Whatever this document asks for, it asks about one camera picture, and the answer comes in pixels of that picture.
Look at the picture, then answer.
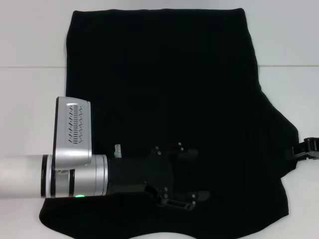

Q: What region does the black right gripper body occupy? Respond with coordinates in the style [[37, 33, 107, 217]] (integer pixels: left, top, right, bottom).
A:
[[303, 136, 319, 160]]

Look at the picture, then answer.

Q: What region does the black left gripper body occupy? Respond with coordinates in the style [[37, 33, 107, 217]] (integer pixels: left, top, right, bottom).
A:
[[107, 146, 175, 208]]

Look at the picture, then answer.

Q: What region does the black shirt with FREE print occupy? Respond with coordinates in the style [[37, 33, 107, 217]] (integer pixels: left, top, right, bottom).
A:
[[39, 7, 300, 239]]

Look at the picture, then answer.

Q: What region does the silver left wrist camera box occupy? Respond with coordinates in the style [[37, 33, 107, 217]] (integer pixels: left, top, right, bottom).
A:
[[51, 96, 93, 173]]

